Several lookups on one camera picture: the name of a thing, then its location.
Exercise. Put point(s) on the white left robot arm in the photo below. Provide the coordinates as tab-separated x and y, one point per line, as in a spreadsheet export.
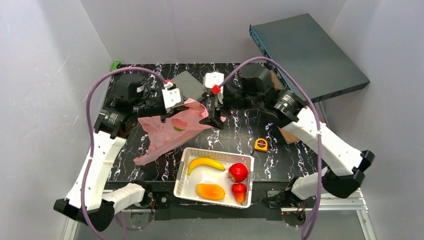
131	98

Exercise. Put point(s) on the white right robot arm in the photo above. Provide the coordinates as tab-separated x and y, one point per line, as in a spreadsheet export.
345	165

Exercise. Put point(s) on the grey rectangular pad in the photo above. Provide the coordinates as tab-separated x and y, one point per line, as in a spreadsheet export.
190	87

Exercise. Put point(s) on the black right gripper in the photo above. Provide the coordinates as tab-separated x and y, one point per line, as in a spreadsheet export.
214	110

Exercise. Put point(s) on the aluminium frame rail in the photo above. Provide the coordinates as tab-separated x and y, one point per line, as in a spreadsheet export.
261	202

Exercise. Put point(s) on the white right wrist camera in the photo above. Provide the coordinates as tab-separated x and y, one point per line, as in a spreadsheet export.
211	85

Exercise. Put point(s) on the red fake apple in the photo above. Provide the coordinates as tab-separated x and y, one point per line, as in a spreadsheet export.
238	172

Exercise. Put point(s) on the brown wooden board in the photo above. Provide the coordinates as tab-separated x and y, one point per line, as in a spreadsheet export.
289	137

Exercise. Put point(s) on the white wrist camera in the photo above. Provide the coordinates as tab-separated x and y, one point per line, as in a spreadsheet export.
172	96
211	85

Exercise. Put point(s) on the yellow fake banana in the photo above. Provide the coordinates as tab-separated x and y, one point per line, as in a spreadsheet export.
204	161

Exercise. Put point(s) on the orange tape measure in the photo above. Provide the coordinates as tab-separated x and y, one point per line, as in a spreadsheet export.
261	145

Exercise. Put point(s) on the green black small object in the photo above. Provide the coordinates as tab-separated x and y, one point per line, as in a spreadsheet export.
115	65

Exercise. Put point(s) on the white perforated plastic basket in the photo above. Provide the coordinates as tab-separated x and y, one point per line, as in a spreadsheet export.
185	185

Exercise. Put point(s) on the orange yellow fake mango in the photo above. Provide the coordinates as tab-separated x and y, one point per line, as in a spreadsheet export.
211	192

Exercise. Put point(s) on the dark teal flat box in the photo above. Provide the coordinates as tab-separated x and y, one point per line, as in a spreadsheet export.
307	53

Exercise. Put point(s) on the pink plastic bag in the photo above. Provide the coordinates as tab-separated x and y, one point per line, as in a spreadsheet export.
176	131

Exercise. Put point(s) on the red fake pear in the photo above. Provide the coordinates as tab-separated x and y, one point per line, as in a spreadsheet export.
239	191

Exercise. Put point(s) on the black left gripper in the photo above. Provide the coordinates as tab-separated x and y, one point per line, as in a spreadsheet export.
176	110

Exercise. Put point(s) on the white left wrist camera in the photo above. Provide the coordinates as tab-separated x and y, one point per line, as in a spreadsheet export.
172	96

